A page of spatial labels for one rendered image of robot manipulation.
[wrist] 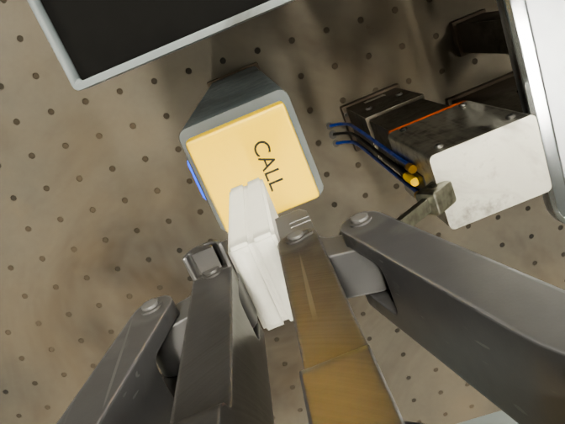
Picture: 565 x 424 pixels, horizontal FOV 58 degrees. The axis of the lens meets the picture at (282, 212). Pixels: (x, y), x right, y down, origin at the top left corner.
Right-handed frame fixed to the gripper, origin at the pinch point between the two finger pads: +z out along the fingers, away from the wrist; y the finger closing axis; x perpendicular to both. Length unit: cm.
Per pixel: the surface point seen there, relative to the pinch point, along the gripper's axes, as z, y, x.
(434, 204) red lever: 19.5, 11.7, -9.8
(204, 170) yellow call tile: 11.1, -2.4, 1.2
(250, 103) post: 13.1, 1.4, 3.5
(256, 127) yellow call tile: 11.1, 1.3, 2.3
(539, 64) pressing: 26.9, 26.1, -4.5
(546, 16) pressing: 27.0, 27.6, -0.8
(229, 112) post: 13.1, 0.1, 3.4
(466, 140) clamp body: 21.1, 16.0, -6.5
